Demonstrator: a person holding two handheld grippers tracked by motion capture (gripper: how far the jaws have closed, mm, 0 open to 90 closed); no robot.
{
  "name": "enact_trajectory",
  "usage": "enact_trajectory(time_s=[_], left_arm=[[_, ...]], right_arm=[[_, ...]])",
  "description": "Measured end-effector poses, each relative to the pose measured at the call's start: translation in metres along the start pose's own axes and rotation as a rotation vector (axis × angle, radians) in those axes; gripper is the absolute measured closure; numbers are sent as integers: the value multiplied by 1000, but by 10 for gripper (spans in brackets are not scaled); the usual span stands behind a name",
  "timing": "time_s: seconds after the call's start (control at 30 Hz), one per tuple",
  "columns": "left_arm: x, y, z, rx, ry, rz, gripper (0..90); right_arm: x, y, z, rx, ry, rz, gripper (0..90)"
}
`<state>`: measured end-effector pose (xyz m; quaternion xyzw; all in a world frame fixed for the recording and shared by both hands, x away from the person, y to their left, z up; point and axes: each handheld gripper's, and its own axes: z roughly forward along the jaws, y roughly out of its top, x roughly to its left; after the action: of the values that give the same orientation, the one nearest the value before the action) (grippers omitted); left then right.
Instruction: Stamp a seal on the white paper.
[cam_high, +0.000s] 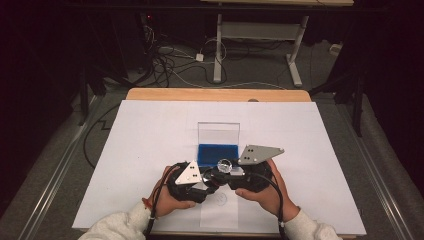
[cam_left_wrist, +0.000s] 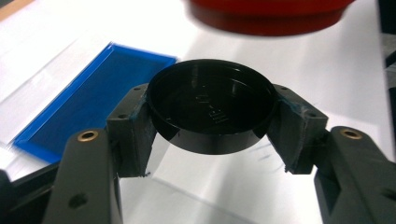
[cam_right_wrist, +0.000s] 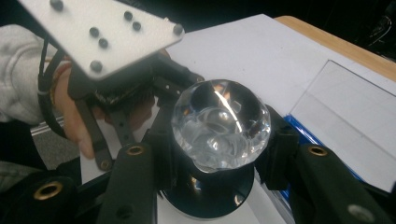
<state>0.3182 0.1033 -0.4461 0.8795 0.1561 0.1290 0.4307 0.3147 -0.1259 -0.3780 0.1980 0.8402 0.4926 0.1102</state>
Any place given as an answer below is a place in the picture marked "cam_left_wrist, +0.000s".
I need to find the blue ink pad box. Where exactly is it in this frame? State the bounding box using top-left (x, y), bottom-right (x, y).
top-left (12, 41), bottom-right (178, 164)

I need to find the black round stamp cap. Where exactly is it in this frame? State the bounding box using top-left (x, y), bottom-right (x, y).
top-left (146, 58), bottom-right (278, 156)

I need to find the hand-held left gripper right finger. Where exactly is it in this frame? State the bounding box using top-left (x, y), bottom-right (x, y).
top-left (265, 83), bottom-right (396, 224)

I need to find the red bowl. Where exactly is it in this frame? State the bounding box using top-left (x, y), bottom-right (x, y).
top-left (183, 0), bottom-right (356, 37)

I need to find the white paper sheet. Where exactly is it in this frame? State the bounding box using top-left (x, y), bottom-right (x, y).
top-left (120, 175), bottom-right (262, 224)

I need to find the wooden table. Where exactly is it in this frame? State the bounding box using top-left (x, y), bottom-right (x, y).
top-left (0, 0), bottom-right (34, 21)

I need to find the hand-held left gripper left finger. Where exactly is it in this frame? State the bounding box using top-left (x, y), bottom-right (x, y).
top-left (41, 82), bottom-right (158, 224)

